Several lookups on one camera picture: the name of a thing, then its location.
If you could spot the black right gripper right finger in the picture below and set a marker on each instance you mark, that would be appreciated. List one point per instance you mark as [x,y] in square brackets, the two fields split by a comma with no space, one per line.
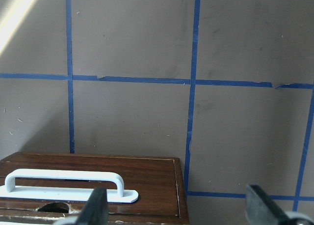
[260,209]

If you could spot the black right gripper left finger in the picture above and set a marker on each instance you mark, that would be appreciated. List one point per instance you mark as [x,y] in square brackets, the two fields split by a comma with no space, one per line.
[95,210]

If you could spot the dark wooden drawer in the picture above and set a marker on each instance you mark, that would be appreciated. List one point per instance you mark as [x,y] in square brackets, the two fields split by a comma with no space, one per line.
[42,188]

